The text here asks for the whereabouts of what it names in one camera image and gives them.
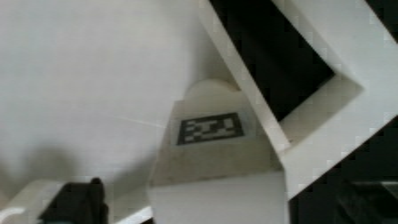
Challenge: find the white U-shaped fence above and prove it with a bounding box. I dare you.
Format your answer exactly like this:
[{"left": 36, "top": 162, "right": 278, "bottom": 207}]
[{"left": 272, "top": 0, "right": 398, "bottom": 195}]

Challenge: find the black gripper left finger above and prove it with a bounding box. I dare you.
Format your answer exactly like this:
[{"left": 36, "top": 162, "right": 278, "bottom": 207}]
[{"left": 40, "top": 178, "right": 109, "bottom": 224}]

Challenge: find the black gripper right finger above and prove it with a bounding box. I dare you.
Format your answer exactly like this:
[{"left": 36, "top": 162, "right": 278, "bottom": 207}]
[{"left": 335, "top": 181, "right": 398, "bottom": 224}]

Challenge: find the white square tabletop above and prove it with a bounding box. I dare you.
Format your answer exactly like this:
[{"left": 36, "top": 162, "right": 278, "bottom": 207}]
[{"left": 0, "top": 0, "right": 294, "bottom": 224}]

